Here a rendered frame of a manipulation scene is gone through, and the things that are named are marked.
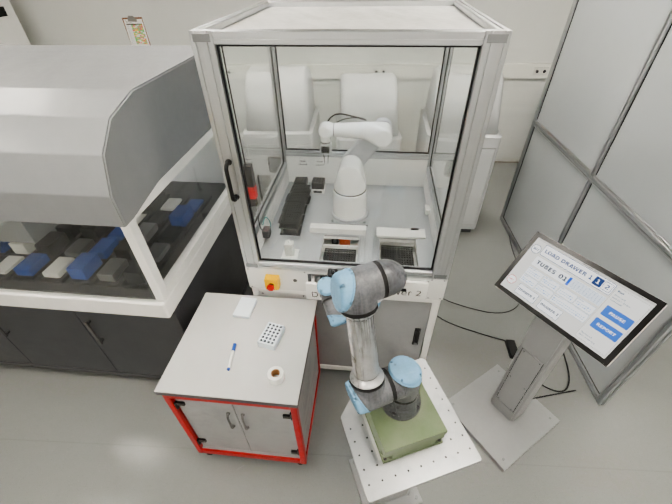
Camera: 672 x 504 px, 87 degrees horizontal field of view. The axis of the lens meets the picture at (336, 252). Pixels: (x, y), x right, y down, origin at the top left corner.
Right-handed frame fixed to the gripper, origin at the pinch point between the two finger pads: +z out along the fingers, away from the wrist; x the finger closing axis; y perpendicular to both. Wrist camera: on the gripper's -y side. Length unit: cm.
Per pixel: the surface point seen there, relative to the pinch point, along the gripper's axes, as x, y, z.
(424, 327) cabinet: 49, 11, 37
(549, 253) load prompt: 95, -21, -14
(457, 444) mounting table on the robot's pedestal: 53, 57, -21
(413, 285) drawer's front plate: 38.8, -7.3, 5.7
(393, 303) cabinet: 30.6, 0.2, 21.9
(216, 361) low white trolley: -51, 35, -6
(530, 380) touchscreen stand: 103, 34, 32
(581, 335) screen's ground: 102, 13, -19
